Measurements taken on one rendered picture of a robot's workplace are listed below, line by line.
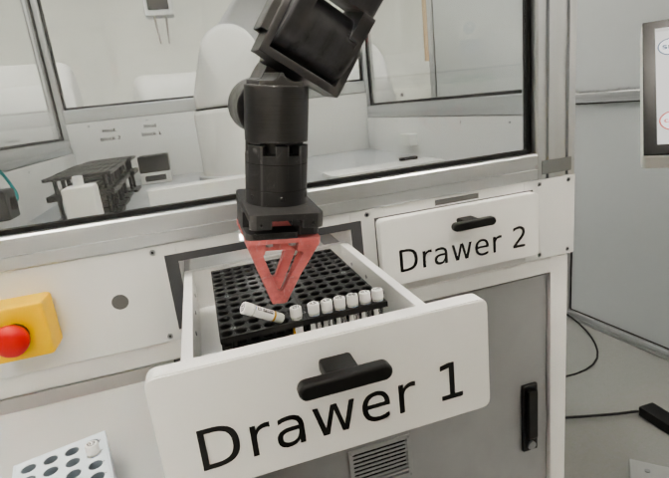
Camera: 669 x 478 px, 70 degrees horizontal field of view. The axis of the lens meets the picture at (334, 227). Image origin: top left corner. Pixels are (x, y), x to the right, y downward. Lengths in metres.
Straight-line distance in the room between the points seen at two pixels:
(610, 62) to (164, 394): 2.07
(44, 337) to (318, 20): 0.51
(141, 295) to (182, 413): 0.34
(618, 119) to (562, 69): 1.33
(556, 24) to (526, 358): 0.60
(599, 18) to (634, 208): 0.76
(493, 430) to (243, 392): 0.72
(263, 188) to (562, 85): 0.61
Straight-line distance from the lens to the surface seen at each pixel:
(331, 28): 0.42
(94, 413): 0.72
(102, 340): 0.75
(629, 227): 2.25
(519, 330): 0.97
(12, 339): 0.69
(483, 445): 1.06
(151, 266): 0.71
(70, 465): 0.59
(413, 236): 0.76
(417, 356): 0.43
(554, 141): 0.90
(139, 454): 0.62
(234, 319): 0.53
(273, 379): 0.40
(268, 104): 0.41
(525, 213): 0.86
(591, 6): 2.31
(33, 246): 0.72
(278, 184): 0.42
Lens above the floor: 1.11
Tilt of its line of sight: 14 degrees down
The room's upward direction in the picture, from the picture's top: 6 degrees counter-clockwise
